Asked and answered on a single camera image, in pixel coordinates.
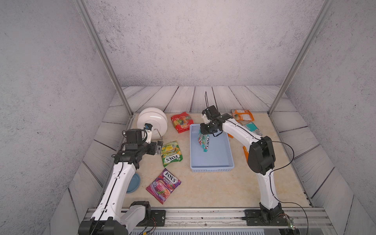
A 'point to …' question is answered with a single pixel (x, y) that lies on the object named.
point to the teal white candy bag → (252, 127)
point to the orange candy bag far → (242, 114)
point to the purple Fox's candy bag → (161, 188)
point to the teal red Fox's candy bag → (203, 139)
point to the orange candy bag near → (229, 135)
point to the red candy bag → (181, 122)
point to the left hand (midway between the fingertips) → (155, 141)
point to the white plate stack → (155, 117)
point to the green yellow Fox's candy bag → (171, 152)
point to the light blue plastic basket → (218, 157)
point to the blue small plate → (134, 183)
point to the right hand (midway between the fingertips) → (202, 130)
